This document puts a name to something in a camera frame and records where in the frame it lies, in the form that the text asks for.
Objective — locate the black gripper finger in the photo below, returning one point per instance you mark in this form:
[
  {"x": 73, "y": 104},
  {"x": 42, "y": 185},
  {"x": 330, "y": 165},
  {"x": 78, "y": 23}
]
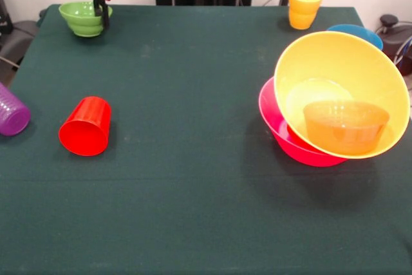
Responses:
[
  {"x": 105, "y": 15},
  {"x": 97, "y": 7}
]

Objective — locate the small green bowl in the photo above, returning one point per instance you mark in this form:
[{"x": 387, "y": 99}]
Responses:
[{"x": 80, "y": 24}]

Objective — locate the red cup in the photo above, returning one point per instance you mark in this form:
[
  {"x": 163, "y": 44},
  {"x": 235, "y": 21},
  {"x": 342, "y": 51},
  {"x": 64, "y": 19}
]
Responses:
[{"x": 85, "y": 133}]

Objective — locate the large orange bowl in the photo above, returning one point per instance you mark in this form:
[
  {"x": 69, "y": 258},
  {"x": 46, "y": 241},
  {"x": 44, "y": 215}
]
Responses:
[{"x": 338, "y": 59}]

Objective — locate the small orange bowl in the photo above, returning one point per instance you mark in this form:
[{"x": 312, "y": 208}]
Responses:
[{"x": 344, "y": 133}]

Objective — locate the purple cup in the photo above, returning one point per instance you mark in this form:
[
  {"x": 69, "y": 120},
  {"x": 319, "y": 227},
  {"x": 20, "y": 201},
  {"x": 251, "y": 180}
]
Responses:
[{"x": 11, "y": 114}]

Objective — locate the large pink bowl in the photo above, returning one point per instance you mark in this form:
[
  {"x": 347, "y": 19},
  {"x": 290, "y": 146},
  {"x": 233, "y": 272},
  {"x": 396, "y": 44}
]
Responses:
[{"x": 273, "y": 127}]

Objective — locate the dark green tablecloth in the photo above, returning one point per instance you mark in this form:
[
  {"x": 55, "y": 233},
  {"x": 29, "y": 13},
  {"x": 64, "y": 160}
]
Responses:
[{"x": 193, "y": 207}]

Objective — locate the small blue bowl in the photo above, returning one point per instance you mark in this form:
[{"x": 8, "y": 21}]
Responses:
[{"x": 363, "y": 32}]

